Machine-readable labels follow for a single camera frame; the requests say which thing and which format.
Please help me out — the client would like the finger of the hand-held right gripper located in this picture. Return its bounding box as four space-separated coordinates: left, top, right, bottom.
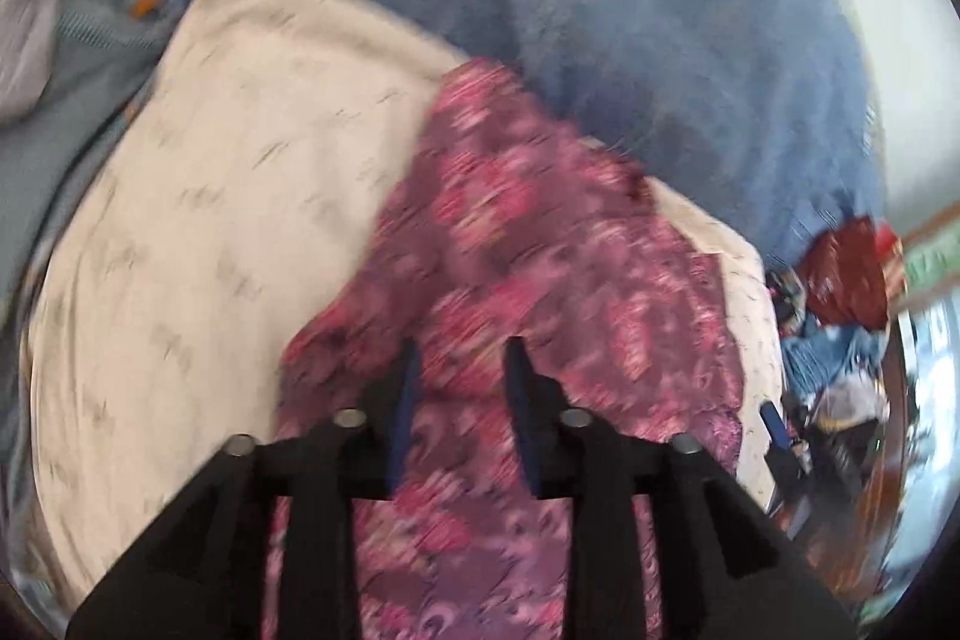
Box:
760 400 797 506

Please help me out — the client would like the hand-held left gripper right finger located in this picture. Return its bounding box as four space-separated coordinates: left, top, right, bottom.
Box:
506 336 860 640

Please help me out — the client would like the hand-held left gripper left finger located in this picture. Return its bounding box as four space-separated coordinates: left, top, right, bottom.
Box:
67 340 421 640

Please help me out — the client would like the purple floral garment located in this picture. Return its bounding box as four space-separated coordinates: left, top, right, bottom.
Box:
270 56 751 640

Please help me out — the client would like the blue denim cloth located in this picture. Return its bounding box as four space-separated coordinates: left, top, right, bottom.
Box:
780 310 893 401

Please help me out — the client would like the red plastic bag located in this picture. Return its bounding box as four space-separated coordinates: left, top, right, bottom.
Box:
799 216 901 330

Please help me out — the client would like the cream leaf-print blanket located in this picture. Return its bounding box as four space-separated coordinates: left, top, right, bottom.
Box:
22 0 788 603

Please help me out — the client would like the grey crumpled cloth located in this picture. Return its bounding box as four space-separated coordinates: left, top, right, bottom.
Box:
0 0 76 120

